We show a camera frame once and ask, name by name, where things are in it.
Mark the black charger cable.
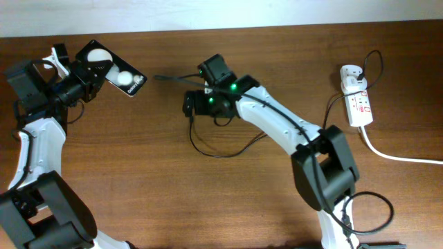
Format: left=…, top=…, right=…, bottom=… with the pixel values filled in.
left=188, top=50, right=384, bottom=159

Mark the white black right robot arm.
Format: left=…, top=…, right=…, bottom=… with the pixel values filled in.
left=183, top=54, right=359, bottom=248

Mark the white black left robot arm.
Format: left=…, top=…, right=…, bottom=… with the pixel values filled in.
left=1, top=59, right=133, bottom=248

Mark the white USB charger adapter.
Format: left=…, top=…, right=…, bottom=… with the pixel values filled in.
left=340, top=64, right=368, bottom=95

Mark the white power strip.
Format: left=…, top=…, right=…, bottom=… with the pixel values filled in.
left=343, top=90, right=373, bottom=127

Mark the white power strip cord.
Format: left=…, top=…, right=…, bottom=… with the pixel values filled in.
left=358, top=125, right=443, bottom=165

